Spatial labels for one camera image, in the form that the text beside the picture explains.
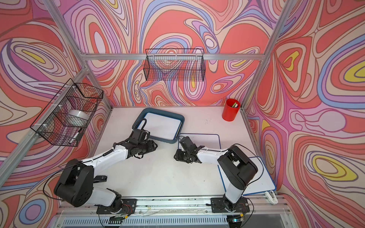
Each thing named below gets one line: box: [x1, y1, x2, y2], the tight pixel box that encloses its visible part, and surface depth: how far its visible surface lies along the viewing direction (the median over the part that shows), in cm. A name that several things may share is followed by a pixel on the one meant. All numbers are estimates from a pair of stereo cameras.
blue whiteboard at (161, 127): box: [137, 112, 183, 140], surface depth 107 cm
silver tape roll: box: [67, 109, 90, 126], surface depth 73 cm
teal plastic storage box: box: [135, 107, 185, 144], surface depth 110 cm
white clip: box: [264, 190, 279, 205], surface depth 76 cm
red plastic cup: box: [221, 98, 241, 122], surface depth 110 cm
